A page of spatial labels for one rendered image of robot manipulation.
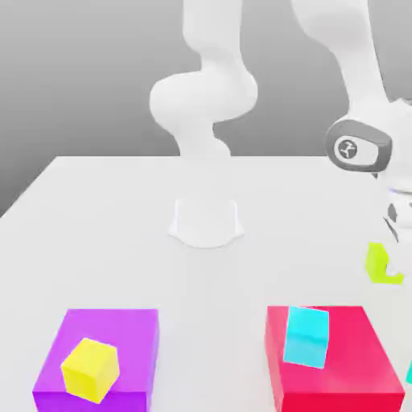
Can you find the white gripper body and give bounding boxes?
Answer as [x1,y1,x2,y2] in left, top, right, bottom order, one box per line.
[381,216,412,277]

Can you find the small lime cube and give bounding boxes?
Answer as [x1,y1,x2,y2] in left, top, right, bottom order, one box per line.
[365,241,406,286]

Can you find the small cyan cube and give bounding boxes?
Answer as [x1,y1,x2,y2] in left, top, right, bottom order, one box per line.
[282,305,330,370]

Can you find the small yellow cube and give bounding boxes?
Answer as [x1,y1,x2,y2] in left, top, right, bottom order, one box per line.
[60,336,121,405]

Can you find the large red box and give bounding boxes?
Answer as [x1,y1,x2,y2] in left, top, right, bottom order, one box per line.
[265,304,406,412]

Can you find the large purple box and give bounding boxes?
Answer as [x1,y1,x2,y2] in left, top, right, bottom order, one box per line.
[31,307,160,412]

